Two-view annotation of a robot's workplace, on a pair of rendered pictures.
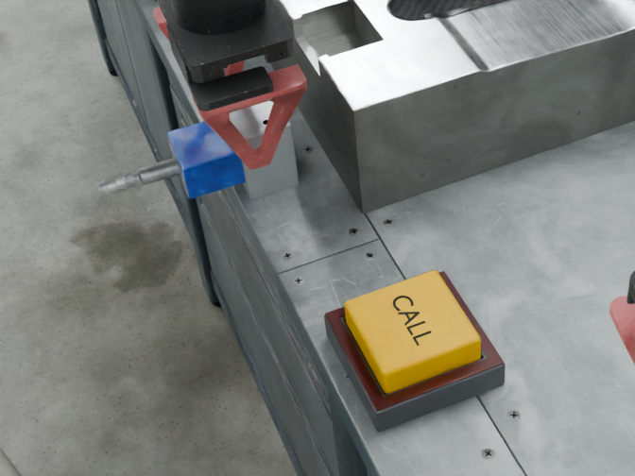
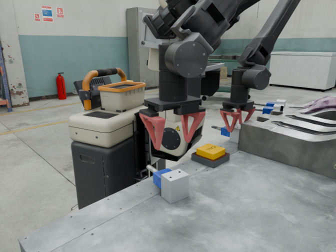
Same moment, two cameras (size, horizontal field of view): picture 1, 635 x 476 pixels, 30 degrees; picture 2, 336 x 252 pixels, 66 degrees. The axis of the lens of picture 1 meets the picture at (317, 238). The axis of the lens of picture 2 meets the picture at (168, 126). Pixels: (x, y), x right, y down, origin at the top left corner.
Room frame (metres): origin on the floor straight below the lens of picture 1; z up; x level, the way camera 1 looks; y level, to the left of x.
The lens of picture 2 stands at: (-0.02, -0.59, 1.12)
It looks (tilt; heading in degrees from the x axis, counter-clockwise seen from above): 17 degrees down; 60
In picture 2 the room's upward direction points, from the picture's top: straight up
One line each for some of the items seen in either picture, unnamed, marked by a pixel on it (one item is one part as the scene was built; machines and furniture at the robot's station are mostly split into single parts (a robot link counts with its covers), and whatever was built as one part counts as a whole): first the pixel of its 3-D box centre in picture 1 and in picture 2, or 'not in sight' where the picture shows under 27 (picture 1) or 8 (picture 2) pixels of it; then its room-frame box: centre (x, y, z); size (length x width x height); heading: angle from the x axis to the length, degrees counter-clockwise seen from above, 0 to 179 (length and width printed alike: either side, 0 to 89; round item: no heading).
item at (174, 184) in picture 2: not in sight; (163, 176); (0.24, -0.11, 0.83); 0.13 x 0.05 x 0.05; 95
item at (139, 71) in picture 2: not in sight; (149, 50); (3.03, 5.72, 0.98); 1.00 x 0.47 x 1.95; 14
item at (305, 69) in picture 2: not in sight; (302, 70); (6.69, 3.86, 0.47); 1.52 x 0.77 x 0.94; 104
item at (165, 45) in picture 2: not in sight; (174, 58); (0.24, -0.16, 1.10); 0.07 x 0.06 x 0.07; 75
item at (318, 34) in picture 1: (338, 51); (259, 124); (0.65, -0.03, 0.87); 0.05 x 0.05 x 0.04; 16
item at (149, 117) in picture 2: not in sight; (162, 126); (0.22, -0.15, 0.96); 0.07 x 0.07 x 0.09; 5
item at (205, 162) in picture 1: (192, 161); (226, 130); (0.60, 0.08, 0.83); 0.13 x 0.05 x 0.05; 104
